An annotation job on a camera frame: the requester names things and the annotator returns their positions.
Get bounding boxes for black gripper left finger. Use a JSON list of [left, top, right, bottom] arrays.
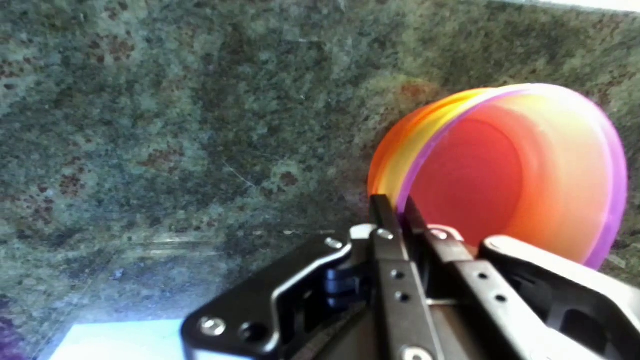
[[370, 194, 443, 360]]

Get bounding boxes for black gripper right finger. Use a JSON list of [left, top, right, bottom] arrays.
[[404, 201, 601, 360]]

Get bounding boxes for purple plastic cup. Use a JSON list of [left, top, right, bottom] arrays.
[[393, 84, 628, 267]]

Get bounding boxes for lime green plastic cup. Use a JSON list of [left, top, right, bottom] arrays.
[[368, 85, 523, 206]]

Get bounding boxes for orange plastic cup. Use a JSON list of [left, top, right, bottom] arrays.
[[368, 90, 483, 201]]

